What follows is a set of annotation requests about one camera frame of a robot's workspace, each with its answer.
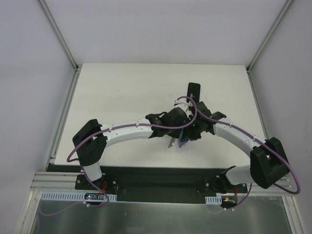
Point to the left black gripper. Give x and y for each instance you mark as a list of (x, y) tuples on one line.
[(169, 131)]

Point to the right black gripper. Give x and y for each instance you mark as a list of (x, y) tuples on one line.
[(193, 134)]

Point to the lilac phone case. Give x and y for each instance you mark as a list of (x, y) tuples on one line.
[(182, 140)]

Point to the black smartphone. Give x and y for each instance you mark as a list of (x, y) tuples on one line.
[(171, 143)]

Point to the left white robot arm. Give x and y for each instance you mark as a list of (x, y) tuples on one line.
[(91, 140)]

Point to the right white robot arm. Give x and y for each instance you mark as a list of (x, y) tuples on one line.
[(268, 161)]

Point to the black phone on table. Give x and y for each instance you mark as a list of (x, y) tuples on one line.
[(194, 91)]

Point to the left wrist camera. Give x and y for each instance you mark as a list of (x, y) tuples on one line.
[(186, 108)]

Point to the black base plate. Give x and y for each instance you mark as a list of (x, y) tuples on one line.
[(160, 185)]

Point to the right white cable duct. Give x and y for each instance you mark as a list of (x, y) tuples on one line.
[(213, 200)]

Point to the white cable duct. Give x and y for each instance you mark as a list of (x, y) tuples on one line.
[(77, 196), (213, 200)]

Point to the left aluminium frame post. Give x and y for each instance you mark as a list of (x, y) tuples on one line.
[(58, 34)]

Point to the aluminium frame post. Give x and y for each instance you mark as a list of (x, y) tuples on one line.
[(272, 29), (58, 34)]

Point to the right aluminium frame post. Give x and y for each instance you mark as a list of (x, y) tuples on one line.
[(272, 29)]

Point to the left white cable duct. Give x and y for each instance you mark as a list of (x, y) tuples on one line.
[(77, 196)]

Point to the aluminium front rail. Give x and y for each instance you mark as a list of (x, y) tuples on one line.
[(58, 181)]

